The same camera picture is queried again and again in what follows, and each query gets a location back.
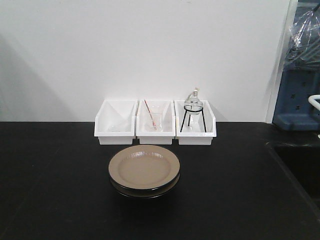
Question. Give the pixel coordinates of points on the beige round plate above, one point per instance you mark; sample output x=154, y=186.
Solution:
x=145, y=193
x=144, y=167

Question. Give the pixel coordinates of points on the middle white plastic bin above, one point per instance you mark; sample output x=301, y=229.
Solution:
x=143, y=133

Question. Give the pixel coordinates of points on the white plastic bin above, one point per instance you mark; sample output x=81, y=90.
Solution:
x=195, y=133
x=143, y=133
x=115, y=122

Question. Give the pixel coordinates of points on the clear glass beaker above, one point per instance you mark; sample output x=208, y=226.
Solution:
x=157, y=111

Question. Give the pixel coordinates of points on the right white plastic bin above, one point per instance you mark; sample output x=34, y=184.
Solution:
x=195, y=133

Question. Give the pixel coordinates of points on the glass alcohol lamp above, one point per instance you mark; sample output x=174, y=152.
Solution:
x=192, y=104

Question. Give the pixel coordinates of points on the left white plastic bin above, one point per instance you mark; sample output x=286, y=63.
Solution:
x=115, y=122

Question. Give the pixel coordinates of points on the black lab sink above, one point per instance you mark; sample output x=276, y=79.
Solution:
x=301, y=165

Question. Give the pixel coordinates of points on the grey blue drying pegboard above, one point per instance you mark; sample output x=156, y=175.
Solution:
x=292, y=111

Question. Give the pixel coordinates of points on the white gooseneck lab faucet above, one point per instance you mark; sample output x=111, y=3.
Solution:
x=314, y=101

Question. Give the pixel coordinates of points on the clear bag of pegs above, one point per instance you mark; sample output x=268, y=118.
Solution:
x=304, y=44

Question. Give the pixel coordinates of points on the black wire tripod stand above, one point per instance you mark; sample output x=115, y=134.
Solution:
x=192, y=118

